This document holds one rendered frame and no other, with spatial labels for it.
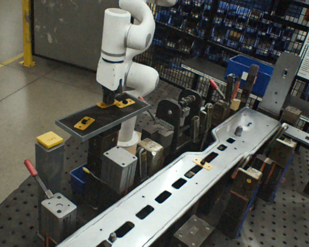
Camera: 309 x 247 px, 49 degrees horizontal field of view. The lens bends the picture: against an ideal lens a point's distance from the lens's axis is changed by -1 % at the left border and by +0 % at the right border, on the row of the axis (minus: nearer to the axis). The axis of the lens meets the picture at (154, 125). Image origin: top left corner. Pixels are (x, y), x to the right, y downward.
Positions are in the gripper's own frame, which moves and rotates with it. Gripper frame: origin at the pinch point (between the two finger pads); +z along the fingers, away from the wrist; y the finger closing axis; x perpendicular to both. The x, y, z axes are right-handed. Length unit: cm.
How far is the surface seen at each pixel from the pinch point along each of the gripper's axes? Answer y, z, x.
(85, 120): 1.6, 5.1, -11.5
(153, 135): 13.8, 14.1, 12.8
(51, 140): 4.0, 6.2, -27.0
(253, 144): 38, 22, 58
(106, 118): 3.3, 6.3, -3.3
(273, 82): 24, 7, 98
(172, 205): 38.9, 22.3, -3.1
